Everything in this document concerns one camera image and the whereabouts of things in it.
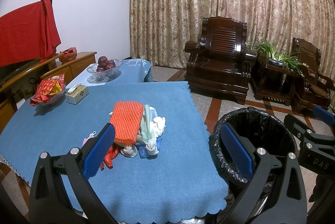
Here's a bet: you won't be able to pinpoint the blue plastic bag scrap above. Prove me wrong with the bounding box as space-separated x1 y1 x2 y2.
135 136 162 159

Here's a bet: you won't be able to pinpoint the red ornament on sideboard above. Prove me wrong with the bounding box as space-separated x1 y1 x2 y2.
58 47 77 63

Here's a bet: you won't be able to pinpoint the black lined trash bin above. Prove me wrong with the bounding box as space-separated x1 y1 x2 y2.
208 106 299 204

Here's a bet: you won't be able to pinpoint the orange foam net sleeve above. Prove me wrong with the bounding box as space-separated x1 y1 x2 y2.
110 101 144 145

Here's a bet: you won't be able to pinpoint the wooden sideboard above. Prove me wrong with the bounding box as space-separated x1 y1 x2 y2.
1 52 96 130

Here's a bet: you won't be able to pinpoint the dark wooden side table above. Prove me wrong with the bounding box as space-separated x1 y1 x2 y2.
250 52 303 106

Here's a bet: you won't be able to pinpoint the red plastic bag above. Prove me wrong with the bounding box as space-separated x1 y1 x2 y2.
100 143 120 170

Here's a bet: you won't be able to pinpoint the red cloth cover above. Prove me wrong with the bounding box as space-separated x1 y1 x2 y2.
0 0 61 67

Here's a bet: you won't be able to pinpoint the tissue box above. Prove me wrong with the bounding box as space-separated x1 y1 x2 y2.
66 83 89 105

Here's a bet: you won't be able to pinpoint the green potted plant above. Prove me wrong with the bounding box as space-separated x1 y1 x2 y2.
254 38 307 76

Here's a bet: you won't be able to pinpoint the white tissue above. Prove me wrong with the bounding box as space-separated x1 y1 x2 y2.
152 116 166 136

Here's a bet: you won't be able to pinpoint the dark wooden armchair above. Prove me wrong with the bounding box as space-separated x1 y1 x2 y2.
291 38 334 113
184 16 257 105

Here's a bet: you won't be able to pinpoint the dark red apples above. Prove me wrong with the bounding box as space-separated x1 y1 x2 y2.
97 56 116 72

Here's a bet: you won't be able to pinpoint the glass snack dish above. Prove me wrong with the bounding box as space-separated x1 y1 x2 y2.
30 89 66 106

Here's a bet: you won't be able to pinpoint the glass fruit bowl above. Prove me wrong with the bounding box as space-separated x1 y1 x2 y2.
86 60 123 82

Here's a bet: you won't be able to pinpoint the red snack packets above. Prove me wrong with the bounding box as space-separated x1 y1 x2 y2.
35 74 65 96

